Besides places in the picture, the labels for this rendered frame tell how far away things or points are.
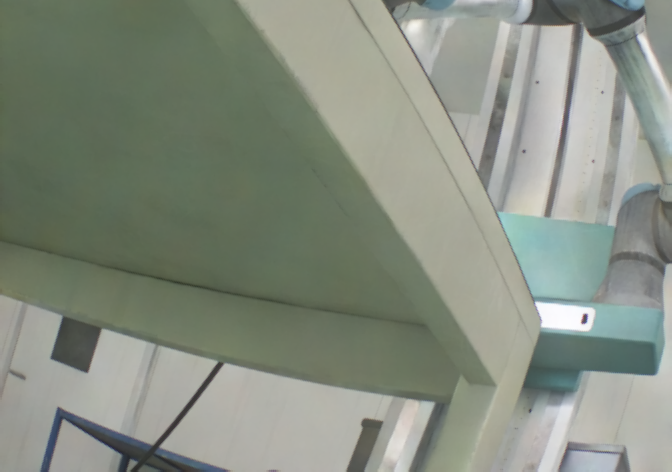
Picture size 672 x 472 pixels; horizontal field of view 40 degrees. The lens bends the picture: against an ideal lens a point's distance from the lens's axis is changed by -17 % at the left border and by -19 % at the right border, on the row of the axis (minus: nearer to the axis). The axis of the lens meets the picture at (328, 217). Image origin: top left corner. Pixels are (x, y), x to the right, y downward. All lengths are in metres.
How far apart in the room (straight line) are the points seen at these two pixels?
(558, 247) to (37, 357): 3.87
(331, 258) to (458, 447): 0.20
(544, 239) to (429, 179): 1.12
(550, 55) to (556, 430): 0.81
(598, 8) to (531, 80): 0.67
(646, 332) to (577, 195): 0.49
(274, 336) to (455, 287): 0.33
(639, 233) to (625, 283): 0.09
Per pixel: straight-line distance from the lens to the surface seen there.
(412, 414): 1.74
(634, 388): 4.02
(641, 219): 1.58
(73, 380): 5.05
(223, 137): 0.75
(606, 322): 1.49
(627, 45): 1.43
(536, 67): 2.07
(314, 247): 0.87
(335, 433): 4.31
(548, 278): 1.73
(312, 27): 0.52
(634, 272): 1.54
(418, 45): 1.71
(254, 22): 0.47
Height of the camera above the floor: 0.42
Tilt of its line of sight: 22 degrees up
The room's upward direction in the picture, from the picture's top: 19 degrees clockwise
